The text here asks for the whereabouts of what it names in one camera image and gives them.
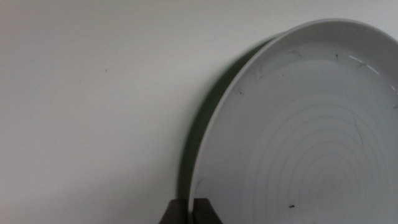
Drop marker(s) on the pale green shallow plastic bowl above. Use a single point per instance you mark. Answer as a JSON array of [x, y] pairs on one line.
[[199, 124]]

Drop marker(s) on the grey shallow plastic bowl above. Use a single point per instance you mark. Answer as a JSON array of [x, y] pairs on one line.
[[295, 140]]

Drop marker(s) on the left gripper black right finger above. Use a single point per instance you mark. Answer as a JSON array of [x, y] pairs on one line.
[[205, 213]]

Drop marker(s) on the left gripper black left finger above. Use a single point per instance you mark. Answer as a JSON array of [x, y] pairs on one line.
[[175, 213]]

